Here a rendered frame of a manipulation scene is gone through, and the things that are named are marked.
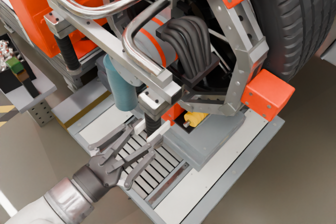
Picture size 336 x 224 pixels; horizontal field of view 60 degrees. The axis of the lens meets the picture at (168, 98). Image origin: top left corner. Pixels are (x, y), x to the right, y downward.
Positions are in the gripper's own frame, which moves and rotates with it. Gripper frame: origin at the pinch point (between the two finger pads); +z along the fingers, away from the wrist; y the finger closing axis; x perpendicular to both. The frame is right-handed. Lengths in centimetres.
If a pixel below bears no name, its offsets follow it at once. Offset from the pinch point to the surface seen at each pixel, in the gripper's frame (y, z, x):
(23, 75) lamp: -58, -10, -23
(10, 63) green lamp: -60, -11, -17
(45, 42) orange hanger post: -65, 5, -22
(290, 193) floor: 40, 49, -83
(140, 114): -36, 23, -66
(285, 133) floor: 21, 76, -83
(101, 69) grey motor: -57, 20, -45
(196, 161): -1, 25, -68
